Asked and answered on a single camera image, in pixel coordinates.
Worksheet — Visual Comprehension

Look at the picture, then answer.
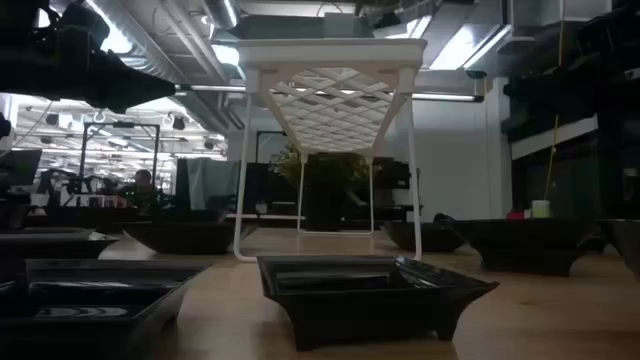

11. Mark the silver ventilation duct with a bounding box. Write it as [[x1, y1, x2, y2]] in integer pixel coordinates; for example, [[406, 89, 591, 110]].
[[202, 0, 241, 30]]

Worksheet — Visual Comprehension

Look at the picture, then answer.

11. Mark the grey partition panel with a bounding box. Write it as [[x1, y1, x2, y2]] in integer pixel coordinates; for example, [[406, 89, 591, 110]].
[[174, 157, 241, 211]]

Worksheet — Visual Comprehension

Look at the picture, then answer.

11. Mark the white lattice shelf rack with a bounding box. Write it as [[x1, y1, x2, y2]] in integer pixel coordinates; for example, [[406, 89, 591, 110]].
[[232, 37, 429, 263]]

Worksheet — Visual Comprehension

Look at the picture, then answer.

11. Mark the black small square plate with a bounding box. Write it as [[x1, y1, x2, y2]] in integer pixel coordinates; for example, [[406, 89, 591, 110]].
[[0, 226, 120, 262], [0, 258, 214, 360], [256, 254, 500, 351]]

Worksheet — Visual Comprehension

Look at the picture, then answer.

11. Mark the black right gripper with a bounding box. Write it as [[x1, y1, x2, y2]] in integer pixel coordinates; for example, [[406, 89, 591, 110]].
[[502, 9, 640, 121]]

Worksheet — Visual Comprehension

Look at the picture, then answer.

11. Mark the black gantry frame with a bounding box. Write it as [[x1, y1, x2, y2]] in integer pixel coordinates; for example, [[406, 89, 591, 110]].
[[78, 121, 161, 196]]

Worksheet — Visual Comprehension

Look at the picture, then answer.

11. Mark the person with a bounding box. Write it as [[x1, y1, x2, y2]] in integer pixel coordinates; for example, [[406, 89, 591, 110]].
[[119, 168, 161, 209]]

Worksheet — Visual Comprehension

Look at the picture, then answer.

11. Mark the small green potted plant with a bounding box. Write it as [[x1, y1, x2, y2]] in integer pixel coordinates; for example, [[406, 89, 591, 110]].
[[271, 143, 374, 232]]

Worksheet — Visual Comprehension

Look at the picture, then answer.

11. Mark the black wavy-edged mini plate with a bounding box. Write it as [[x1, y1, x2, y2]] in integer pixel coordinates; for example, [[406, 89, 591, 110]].
[[452, 217, 599, 278], [597, 218, 640, 282], [382, 220, 467, 253], [121, 220, 253, 256]]

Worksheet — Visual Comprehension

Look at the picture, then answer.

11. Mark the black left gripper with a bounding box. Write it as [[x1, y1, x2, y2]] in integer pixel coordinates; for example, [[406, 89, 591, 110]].
[[19, 1, 177, 114]]

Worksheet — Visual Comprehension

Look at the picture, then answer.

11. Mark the fluorescent tube light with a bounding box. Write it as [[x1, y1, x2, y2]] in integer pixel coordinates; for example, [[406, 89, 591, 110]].
[[174, 83, 485, 103]]

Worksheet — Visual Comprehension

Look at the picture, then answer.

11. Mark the black monitor on stand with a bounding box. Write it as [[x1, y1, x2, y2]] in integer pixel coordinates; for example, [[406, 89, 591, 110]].
[[372, 157, 425, 221]]

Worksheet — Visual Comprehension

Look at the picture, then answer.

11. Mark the yellow extension cable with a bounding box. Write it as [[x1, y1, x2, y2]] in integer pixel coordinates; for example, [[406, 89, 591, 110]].
[[543, 0, 565, 201]]

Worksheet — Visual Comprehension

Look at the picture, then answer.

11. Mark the dark computer monitor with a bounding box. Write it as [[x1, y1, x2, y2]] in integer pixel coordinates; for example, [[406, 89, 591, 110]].
[[0, 148, 44, 187]]

